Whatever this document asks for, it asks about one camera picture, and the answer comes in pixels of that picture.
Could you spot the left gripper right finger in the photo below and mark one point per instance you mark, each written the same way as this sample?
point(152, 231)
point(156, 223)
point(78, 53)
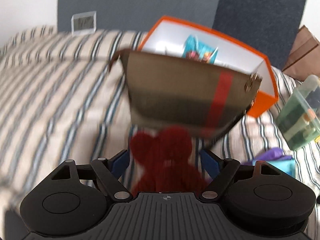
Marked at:
point(222, 172)

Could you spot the teal cartoon tissue packs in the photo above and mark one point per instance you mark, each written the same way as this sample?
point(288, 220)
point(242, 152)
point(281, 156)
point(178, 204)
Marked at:
point(197, 50)

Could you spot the brown plaid zip pouch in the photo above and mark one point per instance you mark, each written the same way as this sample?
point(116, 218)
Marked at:
point(206, 99)

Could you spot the brown paper shopping bag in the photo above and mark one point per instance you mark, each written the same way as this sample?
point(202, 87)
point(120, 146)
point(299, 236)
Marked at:
point(304, 56)

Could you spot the orange cardboard box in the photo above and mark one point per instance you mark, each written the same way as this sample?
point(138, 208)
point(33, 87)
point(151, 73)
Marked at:
point(176, 37)

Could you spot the clear plastic storage box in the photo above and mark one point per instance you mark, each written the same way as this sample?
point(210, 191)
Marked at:
point(298, 120)

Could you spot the light grey headboard panel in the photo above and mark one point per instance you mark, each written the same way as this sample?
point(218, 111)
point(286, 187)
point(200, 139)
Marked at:
point(139, 15)

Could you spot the dark red plush toy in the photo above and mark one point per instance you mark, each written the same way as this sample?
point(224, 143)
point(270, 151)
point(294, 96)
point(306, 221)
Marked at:
point(165, 159)

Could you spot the purple cloth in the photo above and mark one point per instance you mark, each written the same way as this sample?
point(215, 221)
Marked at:
point(274, 154)

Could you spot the blue wet wipes pack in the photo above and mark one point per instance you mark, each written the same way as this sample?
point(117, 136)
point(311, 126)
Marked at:
point(286, 165)

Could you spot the white digital clock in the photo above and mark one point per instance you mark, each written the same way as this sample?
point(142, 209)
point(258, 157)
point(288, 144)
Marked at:
point(84, 23)

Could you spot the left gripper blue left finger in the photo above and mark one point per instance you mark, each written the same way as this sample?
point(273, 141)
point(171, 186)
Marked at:
point(107, 174)

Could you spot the striped bed sheet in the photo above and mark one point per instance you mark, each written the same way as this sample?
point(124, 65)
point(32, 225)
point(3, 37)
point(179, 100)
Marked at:
point(59, 101)

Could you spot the dark blue headboard panel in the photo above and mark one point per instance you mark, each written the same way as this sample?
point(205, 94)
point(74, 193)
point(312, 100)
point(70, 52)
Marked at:
point(269, 26)

